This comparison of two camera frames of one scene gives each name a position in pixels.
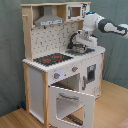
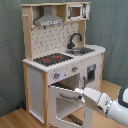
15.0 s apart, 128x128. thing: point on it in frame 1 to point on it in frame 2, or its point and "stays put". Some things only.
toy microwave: [76, 11] stays put
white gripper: [87, 38] to [99, 99]
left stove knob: [56, 75] stays put
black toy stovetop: [51, 59] stays put
